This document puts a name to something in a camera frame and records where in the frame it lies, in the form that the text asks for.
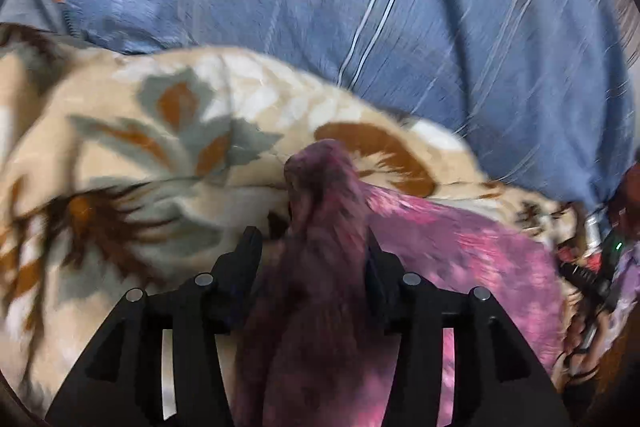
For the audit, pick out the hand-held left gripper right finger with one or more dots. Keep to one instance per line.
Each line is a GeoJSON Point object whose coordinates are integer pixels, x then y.
{"type": "Point", "coordinates": [382, 279]}

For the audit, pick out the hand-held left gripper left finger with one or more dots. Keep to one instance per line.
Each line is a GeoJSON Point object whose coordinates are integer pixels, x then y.
{"type": "Point", "coordinates": [245, 267]}

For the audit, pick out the purple floral shirt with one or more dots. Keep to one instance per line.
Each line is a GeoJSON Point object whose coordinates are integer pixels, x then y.
{"type": "Point", "coordinates": [400, 267]}

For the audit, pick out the beige leaf-print blanket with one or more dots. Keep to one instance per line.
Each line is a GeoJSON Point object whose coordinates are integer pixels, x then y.
{"type": "Point", "coordinates": [150, 147]}

